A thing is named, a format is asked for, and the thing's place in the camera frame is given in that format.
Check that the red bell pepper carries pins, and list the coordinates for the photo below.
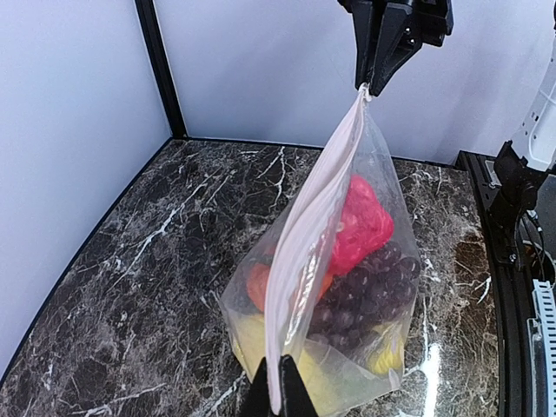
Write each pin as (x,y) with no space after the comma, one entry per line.
(365,226)

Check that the clear zip top bag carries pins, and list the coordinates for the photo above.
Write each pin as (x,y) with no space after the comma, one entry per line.
(298,248)

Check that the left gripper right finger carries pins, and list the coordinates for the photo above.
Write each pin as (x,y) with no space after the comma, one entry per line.
(294,397)

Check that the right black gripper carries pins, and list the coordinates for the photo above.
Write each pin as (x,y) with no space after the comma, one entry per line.
(389,33)

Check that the white slotted cable duct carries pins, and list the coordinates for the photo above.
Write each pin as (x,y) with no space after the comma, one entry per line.
(541,335)

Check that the dark red grape bunch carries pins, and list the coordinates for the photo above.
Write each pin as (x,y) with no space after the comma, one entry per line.
(376,292)

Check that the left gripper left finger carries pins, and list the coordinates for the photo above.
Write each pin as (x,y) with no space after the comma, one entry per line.
(256,402)

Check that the black curved front rail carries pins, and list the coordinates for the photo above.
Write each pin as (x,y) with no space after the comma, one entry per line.
(513,288)

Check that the small orange pumpkin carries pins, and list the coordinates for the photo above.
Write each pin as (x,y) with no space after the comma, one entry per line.
(257,284)

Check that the right black frame post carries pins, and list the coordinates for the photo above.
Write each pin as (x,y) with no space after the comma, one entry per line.
(152,37)

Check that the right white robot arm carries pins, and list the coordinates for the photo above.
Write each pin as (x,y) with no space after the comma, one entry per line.
(521,168)

